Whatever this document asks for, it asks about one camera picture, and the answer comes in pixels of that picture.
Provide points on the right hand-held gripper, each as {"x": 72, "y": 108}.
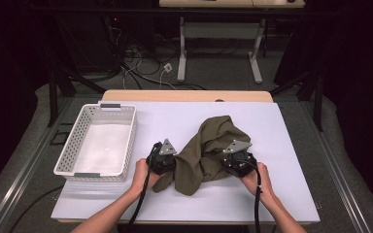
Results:
{"x": 238, "y": 146}

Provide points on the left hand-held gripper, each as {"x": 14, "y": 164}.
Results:
{"x": 167, "y": 149}

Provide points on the olive green shorts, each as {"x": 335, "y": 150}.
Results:
{"x": 200, "y": 155}

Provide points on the white perforated plastic basket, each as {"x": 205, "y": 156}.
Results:
{"x": 74, "y": 149}

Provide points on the person's left hand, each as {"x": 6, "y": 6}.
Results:
{"x": 142, "y": 181}

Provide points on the person's right hand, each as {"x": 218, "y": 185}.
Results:
{"x": 255, "y": 184}

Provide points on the white table board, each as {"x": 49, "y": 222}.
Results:
{"x": 272, "y": 123}

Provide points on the light wooden table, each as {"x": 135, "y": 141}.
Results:
{"x": 175, "y": 95}

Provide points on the white power plug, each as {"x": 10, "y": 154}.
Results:
{"x": 167, "y": 67}

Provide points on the black metal stand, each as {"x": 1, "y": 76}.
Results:
{"x": 319, "y": 103}
{"x": 53, "y": 97}

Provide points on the white-legged desk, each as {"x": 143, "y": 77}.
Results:
{"x": 220, "y": 30}

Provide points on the dark curtain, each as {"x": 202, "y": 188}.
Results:
{"x": 6, "y": 97}
{"x": 359, "y": 81}

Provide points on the black metal crossbar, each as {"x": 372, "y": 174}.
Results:
{"x": 142, "y": 11}

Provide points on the aluminium floor rail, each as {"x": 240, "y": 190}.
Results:
{"x": 29, "y": 171}
{"x": 336, "y": 171}

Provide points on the black floor bracket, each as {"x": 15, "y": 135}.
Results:
{"x": 60, "y": 137}

